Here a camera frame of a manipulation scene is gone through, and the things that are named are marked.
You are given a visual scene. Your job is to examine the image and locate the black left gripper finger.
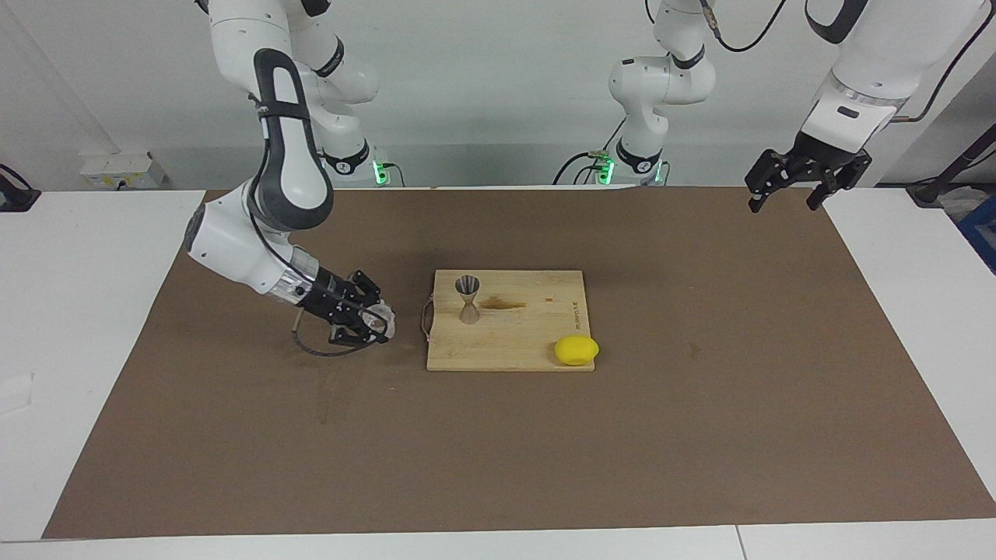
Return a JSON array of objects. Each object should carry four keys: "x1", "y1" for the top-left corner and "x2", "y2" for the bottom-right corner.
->
[
  {"x1": 745, "y1": 152, "x2": 794, "y2": 212},
  {"x1": 807, "y1": 154, "x2": 871, "y2": 211}
]

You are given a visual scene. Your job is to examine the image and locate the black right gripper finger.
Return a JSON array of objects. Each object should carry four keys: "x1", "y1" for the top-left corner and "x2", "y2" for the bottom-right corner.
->
[
  {"x1": 346, "y1": 270, "x2": 382, "y2": 308},
  {"x1": 327, "y1": 311, "x2": 388, "y2": 345}
]

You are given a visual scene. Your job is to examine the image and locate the clear glass cup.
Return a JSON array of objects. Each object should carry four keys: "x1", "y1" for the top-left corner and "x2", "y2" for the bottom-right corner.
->
[{"x1": 364, "y1": 305, "x2": 397, "y2": 341}]

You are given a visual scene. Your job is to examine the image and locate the steel double jigger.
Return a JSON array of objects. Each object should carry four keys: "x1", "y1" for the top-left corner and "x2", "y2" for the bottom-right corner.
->
[{"x1": 454, "y1": 275, "x2": 482, "y2": 325}]

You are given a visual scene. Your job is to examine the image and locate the black stand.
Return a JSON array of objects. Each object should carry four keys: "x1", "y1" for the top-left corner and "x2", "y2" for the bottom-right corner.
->
[{"x1": 907, "y1": 124, "x2": 996, "y2": 207}]

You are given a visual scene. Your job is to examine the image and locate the wooden cutting board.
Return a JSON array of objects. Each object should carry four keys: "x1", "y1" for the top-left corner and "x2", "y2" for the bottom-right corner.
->
[{"x1": 421, "y1": 269, "x2": 597, "y2": 373}]

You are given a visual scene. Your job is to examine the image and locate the blue crate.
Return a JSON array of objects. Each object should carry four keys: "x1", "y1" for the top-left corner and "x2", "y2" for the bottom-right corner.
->
[{"x1": 957, "y1": 191, "x2": 996, "y2": 273}]

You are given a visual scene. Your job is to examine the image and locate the brown table mat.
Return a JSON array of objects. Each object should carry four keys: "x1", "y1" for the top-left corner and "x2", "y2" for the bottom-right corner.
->
[{"x1": 43, "y1": 185, "x2": 996, "y2": 540}]

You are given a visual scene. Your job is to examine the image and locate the yellow lemon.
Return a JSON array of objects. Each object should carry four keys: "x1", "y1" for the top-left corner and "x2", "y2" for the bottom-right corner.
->
[{"x1": 553, "y1": 335, "x2": 601, "y2": 366}]

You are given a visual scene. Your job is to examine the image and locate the white paper piece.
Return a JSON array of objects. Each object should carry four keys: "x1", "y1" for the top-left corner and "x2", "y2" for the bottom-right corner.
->
[{"x1": 0, "y1": 373, "x2": 37, "y2": 415}]

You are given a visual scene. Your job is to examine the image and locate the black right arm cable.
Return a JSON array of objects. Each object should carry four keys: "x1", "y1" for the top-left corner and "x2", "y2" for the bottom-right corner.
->
[{"x1": 249, "y1": 97, "x2": 390, "y2": 359}]

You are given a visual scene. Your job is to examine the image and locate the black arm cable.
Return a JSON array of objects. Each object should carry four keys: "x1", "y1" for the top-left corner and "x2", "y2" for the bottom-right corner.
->
[
  {"x1": 249, "y1": 97, "x2": 390, "y2": 359},
  {"x1": 698, "y1": 0, "x2": 985, "y2": 125}
]

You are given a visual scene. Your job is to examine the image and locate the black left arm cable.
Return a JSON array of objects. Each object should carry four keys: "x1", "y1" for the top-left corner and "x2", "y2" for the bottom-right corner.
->
[{"x1": 698, "y1": 0, "x2": 985, "y2": 125}]

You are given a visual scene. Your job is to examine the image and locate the white wall outlet box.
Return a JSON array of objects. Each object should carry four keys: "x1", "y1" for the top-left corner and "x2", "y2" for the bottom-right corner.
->
[{"x1": 80, "y1": 152, "x2": 166, "y2": 190}]

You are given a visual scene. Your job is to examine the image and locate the black clamp mount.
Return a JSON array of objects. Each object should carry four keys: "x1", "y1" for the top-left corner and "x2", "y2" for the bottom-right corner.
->
[{"x1": 0, "y1": 163, "x2": 41, "y2": 212}]

